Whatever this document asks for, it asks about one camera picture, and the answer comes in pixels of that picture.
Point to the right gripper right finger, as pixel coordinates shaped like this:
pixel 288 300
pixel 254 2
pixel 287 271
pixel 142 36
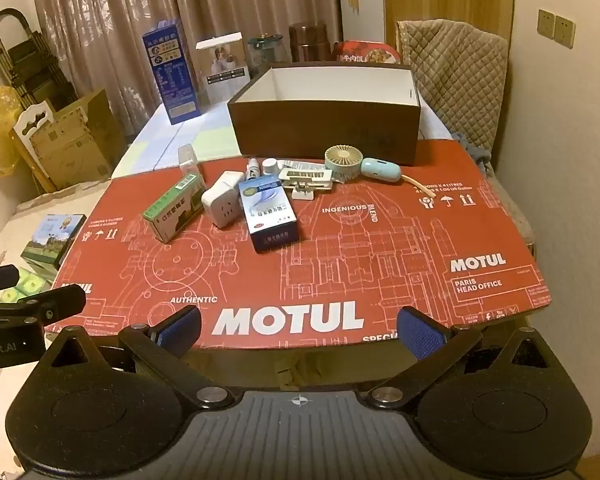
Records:
pixel 437 350

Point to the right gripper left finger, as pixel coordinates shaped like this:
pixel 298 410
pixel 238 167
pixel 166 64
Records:
pixel 158 351

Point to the green medicine box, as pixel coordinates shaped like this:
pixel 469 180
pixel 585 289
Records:
pixel 173 210

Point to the white power plug adapter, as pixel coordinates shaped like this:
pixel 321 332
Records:
pixel 222 201

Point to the blue white medicine box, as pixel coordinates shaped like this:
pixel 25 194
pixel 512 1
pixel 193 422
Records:
pixel 269 216

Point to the blue handheld mini fan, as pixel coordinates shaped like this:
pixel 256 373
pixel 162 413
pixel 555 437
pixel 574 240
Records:
pixel 347 163

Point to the white hair claw clip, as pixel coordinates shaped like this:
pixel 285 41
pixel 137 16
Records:
pixel 304 183

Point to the green fruit pack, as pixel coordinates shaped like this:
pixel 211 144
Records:
pixel 29 284

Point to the green picture book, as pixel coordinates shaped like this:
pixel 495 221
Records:
pixel 51 240

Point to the yellow plastic bag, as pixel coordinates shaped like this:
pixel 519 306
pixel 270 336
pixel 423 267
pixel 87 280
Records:
pixel 10 110

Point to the red Motul cardboard mat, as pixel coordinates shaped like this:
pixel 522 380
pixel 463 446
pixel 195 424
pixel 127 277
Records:
pixel 440 242

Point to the clear plastic case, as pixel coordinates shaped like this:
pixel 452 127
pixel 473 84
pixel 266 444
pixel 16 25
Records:
pixel 187 160

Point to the black folding hand cart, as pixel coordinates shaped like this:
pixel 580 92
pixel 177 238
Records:
pixel 32 70

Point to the white pill bottle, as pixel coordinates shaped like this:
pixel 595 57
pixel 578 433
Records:
pixel 270 166

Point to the white cream tube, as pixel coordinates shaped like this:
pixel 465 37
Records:
pixel 299 165

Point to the brown cardboard storage box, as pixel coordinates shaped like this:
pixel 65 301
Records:
pixel 299 110

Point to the white humidifier product box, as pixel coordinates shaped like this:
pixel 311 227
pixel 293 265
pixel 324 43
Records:
pixel 222 66

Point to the tall blue milk carton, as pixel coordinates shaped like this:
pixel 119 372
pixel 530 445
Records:
pixel 168 57

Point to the red instant rice bowl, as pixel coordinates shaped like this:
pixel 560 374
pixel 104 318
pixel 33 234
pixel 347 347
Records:
pixel 355 51

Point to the glass jar green lid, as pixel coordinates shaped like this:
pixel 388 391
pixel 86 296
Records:
pixel 265 50

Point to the brown metal canister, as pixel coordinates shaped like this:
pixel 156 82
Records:
pixel 309 42

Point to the brown cardboard carton with handle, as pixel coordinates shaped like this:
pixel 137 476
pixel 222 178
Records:
pixel 83 142

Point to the wall power sockets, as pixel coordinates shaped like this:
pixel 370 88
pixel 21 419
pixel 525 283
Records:
pixel 555 27

